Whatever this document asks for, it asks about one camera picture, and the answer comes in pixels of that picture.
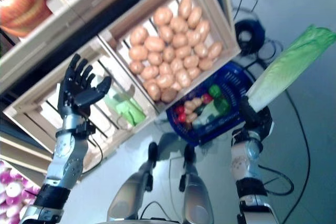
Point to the napa cabbage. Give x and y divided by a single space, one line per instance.
126 108
210 110
283 72

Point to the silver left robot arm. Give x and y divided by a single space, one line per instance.
65 161

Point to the left five-finger robot hand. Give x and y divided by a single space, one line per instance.
76 98

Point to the tan potato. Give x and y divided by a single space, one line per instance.
176 64
176 86
194 73
194 16
178 24
155 93
166 33
215 49
190 61
155 58
149 82
197 101
205 64
136 67
154 44
179 41
183 77
191 117
193 37
200 50
162 16
138 36
137 52
149 72
203 28
165 68
165 80
189 106
183 51
168 54
185 6
168 95

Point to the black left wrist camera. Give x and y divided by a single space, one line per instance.
85 129

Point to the silver left robot leg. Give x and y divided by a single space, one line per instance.
126 197

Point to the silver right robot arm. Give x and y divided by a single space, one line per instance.
242 163

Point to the purple white onions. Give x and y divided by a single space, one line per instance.
13 190

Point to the silver right robot leg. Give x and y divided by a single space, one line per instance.
197 197

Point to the wooden slat potato crate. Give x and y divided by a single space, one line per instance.
210 11

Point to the wooden shelf rack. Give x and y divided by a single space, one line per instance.
78 16

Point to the silver robot leg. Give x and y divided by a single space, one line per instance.
197 197
126 197

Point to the white price tag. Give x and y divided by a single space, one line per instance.
55 4

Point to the right five-finger robot hand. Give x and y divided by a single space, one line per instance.
258 124

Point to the wooden slat cabbage crate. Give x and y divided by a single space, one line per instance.
123 140

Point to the blue plastic shopping basket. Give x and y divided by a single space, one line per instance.
210 132

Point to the dark green cucumber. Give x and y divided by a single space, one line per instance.
201 108

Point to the green bell pepper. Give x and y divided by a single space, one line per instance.
215 90

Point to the orange striped pumpkin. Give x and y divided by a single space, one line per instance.
21 6

